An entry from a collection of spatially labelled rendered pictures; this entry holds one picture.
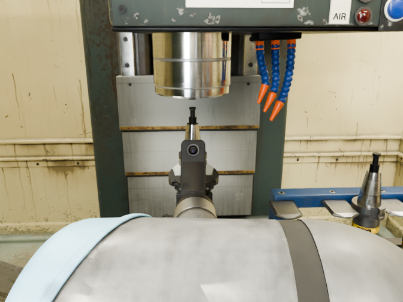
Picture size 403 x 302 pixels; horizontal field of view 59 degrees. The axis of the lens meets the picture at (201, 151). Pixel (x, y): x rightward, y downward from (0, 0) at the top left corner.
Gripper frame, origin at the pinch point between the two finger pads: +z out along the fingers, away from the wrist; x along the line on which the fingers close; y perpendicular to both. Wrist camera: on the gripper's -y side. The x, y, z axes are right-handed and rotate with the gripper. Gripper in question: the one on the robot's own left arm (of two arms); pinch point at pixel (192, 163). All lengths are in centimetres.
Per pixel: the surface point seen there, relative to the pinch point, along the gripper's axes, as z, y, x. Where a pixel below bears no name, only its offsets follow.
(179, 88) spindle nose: -8.5, -18.4, -2.7
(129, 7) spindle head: -21.3, -31.7, -9.3
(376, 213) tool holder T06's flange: -16.5, 4.5, 34.9
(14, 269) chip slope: 40, 56, -67
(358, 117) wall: 81, 8, 78
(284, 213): -16.3, 4.3, 17.1
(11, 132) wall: 81, 14, -79
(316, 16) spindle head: -21.3, -30.6, 17.8
